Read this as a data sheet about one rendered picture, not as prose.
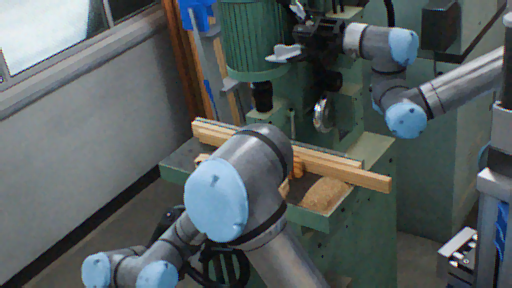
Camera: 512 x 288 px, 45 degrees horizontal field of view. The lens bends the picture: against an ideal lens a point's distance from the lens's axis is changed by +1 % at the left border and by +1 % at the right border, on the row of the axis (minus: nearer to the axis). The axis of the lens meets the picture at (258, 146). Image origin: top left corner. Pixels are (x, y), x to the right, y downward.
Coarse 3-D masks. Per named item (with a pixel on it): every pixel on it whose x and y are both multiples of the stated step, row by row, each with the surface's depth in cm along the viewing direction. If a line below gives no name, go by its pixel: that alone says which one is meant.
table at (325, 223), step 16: (192, 144) 199; (208, 144) 198; (176, 160) 192; (192, 160) 191; (176, 176) 190; (304, 176) 177; (320, 176) 176; (288, 192) 171; (304, 192) 170; (352, 192) 170; (288, 208) 167; (304, 208) 164; (336, 208) 163; (304, 224) 167; (320, 224) 163; (336, 224) 166
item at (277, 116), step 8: (272, 96) 184; (280, 104) 179; (288, 104) 181; (256, 112) 177; (272, 112) 176; (280, 112) 178; (248, 120) 176; (256, 120) 175; (264, 120) 173; (272, 120) 176; (280, 120) 179; (288, 120) 183; (280, 128) 180
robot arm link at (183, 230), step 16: (240, 128) 103; (256, 128) 101; (272, 128) 102; (288, 144) 102; (288, 160) 101; (176, 224) 130; (192, 224) 125; (160, 240) 130; (176, 240) 130; (192, 240) 128
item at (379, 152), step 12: (360, 144) 206; (372, 144) 206; (384, 144) 205; (360, 156) 200; (372, 156) 200; (384, 156) 202; (372, 168) 196; (384, 168) 204; (348, 216) 188; (336, 228) 183; (300, 240) 171; (312, 240) 171; (324, 240) 178; (312, 252) 173
